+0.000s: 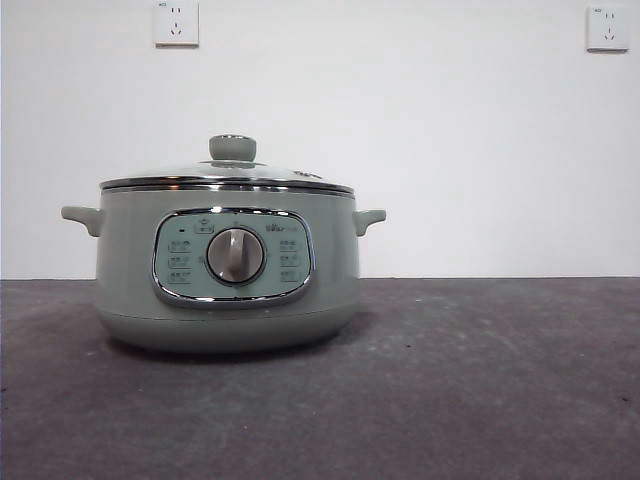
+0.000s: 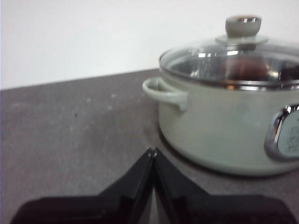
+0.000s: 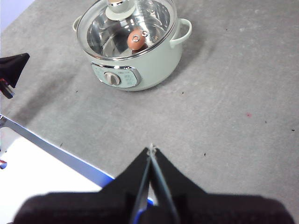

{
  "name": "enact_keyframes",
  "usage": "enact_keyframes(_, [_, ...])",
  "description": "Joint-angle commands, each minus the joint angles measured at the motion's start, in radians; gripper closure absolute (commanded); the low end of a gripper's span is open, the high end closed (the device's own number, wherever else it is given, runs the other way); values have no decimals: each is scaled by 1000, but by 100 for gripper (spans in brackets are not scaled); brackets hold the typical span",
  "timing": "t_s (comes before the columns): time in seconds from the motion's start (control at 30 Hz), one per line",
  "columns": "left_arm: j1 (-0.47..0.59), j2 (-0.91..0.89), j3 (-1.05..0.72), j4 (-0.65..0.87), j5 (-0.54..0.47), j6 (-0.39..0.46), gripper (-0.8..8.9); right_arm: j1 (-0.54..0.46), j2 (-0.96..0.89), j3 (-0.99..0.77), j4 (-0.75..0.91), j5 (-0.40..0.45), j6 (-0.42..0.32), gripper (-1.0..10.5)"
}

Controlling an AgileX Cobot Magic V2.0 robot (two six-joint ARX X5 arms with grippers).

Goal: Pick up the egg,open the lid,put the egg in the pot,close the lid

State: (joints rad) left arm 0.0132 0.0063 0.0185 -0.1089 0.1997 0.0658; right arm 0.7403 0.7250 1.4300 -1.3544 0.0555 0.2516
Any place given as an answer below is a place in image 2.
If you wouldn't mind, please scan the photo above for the glass pot lid with knob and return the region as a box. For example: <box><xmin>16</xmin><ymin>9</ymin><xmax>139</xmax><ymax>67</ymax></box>
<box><xmin>158</xmin><ymin>15</ymin><xmax>299</xmax><ymax>91</ymax></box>

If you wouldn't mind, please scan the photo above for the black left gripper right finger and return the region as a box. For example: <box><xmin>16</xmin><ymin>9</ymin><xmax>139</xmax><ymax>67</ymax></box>
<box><xmin>155</xmin><ymin>147</ymin><xmax>296</xmax><ymax>224</ymax></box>

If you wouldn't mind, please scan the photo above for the grey-green electric cooking pot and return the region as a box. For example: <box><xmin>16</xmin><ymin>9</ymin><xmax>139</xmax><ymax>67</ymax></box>
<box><xmin>142</xmin><ymin>77</ymin><xmax>299</xmax><ymax>176</ymax></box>

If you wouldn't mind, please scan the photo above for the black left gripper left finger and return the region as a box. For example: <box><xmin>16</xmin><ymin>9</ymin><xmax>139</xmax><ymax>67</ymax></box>
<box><xmin>10</xmin><ymin>147</ymin><xmax>155</xmax><ymax>224</ymax></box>

